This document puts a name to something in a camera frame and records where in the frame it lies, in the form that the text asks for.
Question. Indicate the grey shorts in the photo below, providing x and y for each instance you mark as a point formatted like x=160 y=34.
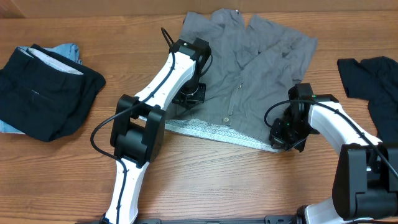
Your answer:
x=254 y=65

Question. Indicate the folded black shorts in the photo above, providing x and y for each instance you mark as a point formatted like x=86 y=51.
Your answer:
x=46 y=95

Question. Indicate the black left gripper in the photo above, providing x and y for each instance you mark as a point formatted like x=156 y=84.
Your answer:
x=190 y=98

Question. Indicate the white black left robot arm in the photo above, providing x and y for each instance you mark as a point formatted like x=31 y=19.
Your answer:
x=139 y=122

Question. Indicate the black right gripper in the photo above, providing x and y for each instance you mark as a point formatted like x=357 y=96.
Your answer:
x=280 y=137

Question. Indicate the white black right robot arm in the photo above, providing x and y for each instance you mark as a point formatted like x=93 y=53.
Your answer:
x=365 y=184

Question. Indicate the dark teal t-shirt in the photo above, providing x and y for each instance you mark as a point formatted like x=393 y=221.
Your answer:
x=374 y=80

